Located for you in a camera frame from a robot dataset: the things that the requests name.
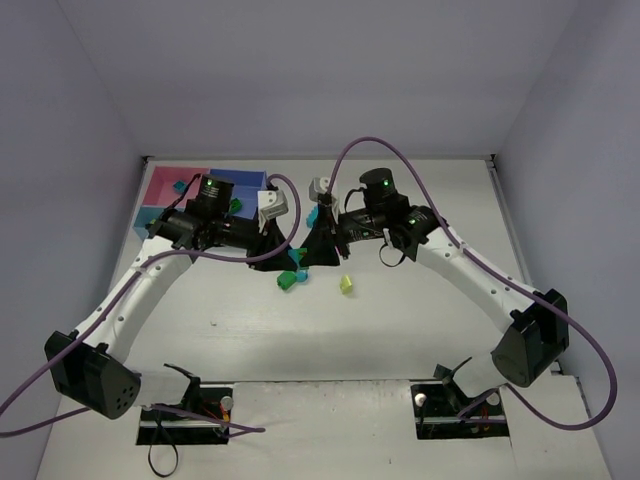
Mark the cyan long lego brick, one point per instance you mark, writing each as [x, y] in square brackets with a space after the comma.
[311, 218]

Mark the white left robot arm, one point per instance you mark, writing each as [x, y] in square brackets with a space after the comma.
[88, 365]

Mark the pink plastic tray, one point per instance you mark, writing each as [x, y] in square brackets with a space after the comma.
[161, 191]

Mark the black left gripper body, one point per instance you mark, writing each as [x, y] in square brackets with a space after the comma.
[265, 235]

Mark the green lego brick with number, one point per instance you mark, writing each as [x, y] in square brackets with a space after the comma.
[286, 280]

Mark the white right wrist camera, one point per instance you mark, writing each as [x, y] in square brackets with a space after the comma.
[320, 195]

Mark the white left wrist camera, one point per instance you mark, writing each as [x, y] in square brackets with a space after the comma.
[271, 204]

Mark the lime lego brick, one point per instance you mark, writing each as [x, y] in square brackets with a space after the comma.
[346, 285]

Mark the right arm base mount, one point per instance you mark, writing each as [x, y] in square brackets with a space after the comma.
[441, 411]

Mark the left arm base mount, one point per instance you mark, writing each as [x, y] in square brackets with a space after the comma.
[195, 420]

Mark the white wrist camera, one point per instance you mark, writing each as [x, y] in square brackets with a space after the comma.
[271, 204]
[320, 195]

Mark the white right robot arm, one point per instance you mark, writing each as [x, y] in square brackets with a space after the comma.
[532, 336]

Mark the cyan lego brick of trio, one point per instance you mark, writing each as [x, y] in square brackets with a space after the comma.
[294, 255]

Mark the light blue plastic tray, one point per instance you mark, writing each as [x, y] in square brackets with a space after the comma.
[144, 216]

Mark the purple-blue plastic tray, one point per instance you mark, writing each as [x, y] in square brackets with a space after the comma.
[246, 185]

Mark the dark green lego brick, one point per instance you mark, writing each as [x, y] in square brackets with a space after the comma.
[235, 206]

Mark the cyan square lego brick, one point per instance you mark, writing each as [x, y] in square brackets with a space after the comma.
[176, 186]

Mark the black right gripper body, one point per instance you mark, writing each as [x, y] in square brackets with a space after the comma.
[327, 223]

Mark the cyan flower-face lego piece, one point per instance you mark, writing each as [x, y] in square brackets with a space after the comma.
[302, 276]

